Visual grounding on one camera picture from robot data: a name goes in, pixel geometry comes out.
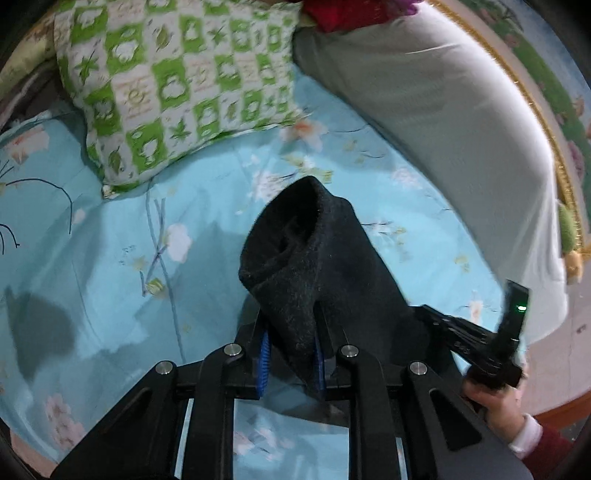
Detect gold trimmed floral headboard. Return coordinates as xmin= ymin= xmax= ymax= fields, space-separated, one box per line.
xmin=427 ymin=0 xmax=591 ymax=264

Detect pale yellow pillow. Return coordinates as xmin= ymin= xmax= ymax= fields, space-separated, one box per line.
xmin=0 ymin=21 xmax=60 ymax=100

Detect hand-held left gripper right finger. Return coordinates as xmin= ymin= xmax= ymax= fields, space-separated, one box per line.
xmin=311 ymin=310 xmax=532 ymax=480

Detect red floral blanket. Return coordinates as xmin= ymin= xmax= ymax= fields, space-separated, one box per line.
xmin=302 ymin=0 xmax=403 ymax=33

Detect grey striped bolster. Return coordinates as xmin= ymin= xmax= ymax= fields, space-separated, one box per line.
xmin=293 ymin=4 xmax=570 ymax=344

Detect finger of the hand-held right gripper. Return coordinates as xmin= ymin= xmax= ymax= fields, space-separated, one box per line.
xmin=421 ymin=304 xmax=499 ymax=365

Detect person's right forearm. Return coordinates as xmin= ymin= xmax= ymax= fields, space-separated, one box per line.
xmin=507 ymin=413 xmax=575 ymax=480

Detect black pants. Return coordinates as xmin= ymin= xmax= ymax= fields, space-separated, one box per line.
xmin=238 ymin=176 xmax=467 ymax=428

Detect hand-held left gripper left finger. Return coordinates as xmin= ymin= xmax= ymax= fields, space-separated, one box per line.
xmin=51 ymin=320 xmax=273 ymax=480

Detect green checkered pillow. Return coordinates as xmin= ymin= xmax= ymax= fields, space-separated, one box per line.
xmin=53 ymin=0 xmax=308 ymax=200

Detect person's right hand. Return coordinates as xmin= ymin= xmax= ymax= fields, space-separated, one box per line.
xmin=462 ymin=362 xmax=530 ymax=455

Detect blue floral bedsheet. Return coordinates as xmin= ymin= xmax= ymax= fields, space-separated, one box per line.
xmin=0 ymin=69 xmax=532 ymax=467

